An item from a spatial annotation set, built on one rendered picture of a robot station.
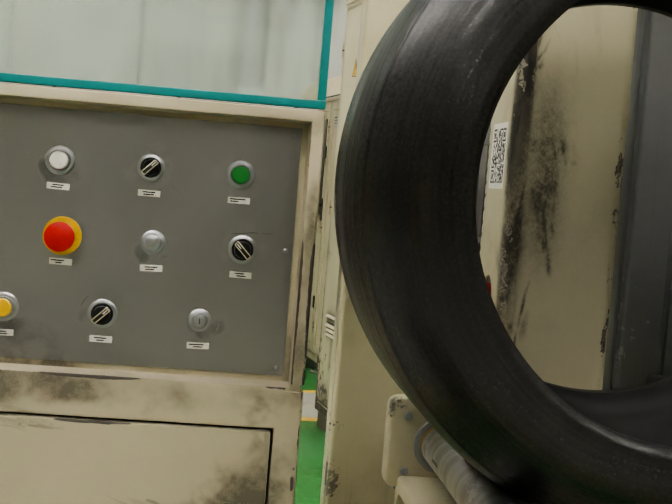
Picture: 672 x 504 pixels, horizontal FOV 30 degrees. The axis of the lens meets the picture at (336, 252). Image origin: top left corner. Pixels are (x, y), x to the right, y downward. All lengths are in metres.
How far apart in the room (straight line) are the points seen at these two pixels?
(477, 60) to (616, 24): 0.45
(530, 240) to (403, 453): 0.27
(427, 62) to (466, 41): 0.04
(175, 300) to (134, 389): 0.13
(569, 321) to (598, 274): 0.06
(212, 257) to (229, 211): 0.07
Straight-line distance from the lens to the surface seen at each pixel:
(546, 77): 1.40
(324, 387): 5.96
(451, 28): 1.01
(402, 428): 1.37
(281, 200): 1.70
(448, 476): 1.22
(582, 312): 1.42
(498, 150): 1.45
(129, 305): 1.71
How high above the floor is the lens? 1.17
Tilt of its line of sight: 3 degrees down
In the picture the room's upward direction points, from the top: 5 degrees clockwise
